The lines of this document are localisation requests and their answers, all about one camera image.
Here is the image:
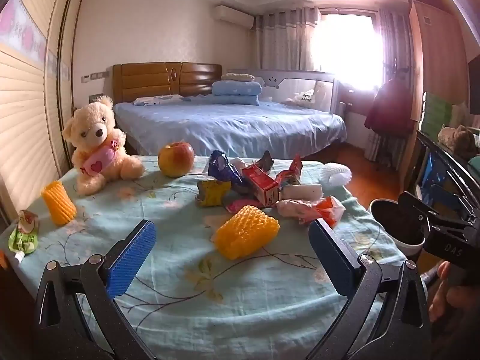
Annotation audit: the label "green box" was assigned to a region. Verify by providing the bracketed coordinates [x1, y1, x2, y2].
[422, 92, 455, 134]

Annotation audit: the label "dark red coat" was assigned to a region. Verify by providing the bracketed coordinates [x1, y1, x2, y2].
[364, 78, 413, 139]

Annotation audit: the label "person's right hand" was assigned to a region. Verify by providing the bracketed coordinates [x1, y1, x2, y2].
[427, 260, 480, 325]

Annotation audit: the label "white foam block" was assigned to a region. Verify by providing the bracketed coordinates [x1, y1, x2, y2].
[280, 183, 324, 200]

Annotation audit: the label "wooden wardrobe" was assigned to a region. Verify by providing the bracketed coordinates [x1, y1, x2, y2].
[407, 0, 474, 122]

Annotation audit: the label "white sliding wardrobe doors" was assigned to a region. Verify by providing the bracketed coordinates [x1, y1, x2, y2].
[0, 0, 82, 229]

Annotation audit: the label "red snack wrapper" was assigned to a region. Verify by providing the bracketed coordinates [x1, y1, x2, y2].
[275, 154, 304, 188]

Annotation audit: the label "cream teddy bear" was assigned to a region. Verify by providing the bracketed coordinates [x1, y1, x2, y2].
[62, 95, 146, 196]

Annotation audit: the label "printed white pillow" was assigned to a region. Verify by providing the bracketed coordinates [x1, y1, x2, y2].
[132, 95, 193, 107]

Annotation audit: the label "grey patterned curtain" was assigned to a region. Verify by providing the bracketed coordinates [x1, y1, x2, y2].
[254, 7, 320, 73]

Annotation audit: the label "wooden headboard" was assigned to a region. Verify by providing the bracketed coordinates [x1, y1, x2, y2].
[112, 62, 223, 104]

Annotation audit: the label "purple snack wrapper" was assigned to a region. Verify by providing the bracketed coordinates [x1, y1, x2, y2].
[207, 150, 248, 196]

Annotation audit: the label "yellow snack packet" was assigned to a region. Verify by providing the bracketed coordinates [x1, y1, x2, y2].
[196, 179, 232, 208]

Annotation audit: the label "flat screen television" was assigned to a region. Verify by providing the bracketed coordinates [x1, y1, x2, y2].
[418, 150, 455, 205]

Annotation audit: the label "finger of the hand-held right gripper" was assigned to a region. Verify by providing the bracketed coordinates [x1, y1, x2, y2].
[397, 191, 467, 233]
[430, 184, 475, 220]

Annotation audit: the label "white red plastic wrapper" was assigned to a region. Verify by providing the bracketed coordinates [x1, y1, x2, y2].
[275, 195, 346, 229]

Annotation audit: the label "pink wrapper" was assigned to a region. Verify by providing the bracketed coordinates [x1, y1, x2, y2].
[224, 199, 265, 214]

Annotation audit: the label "red white milk carton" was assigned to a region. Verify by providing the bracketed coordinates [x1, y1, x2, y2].
[241, 165, 281, 208]

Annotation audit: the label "yellow foam fruit net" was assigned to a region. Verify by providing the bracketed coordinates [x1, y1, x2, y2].
[214, 205, 281, 260]
[40, 180, 77, 226]

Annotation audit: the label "teal floral cloth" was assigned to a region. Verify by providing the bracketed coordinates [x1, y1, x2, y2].
[0, 154, 409, 360]

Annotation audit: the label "brown plush toy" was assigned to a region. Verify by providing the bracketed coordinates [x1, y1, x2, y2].
[438, 124, 478, 159]

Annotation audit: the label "bed with blue sheet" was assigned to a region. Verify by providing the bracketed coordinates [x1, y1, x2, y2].
[112, 95, 347, 160]

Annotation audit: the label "grey bed guard rail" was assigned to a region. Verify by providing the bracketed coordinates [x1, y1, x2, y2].
[227, 68, 340, 115]

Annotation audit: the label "wall switch panel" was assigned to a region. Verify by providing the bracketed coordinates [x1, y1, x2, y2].
[80, 70, 112, 83]

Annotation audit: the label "black round trash bin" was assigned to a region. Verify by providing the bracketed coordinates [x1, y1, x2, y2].
[368, 198, 428, 261]

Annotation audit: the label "red yellow apple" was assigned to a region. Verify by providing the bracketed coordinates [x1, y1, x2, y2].
[157, 140, 196, 179]

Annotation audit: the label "folded blue quilt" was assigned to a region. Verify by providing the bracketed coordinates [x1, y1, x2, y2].
[211, 80, 263, 106]

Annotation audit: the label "white air conditioner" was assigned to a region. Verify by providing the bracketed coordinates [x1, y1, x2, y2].
[214, 5, 255, 29]

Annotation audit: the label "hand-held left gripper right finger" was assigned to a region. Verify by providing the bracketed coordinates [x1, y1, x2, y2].
[300, 218, 433, 360]

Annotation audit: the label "green drink pouch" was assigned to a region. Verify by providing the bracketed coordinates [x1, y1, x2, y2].
[7, 209, 40, 261]

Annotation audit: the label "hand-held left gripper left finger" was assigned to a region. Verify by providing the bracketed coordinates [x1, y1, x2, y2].
[34, 218, 157, 360]

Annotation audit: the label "bright window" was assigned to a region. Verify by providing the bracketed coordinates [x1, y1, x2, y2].
[311, 13, 384, 91]

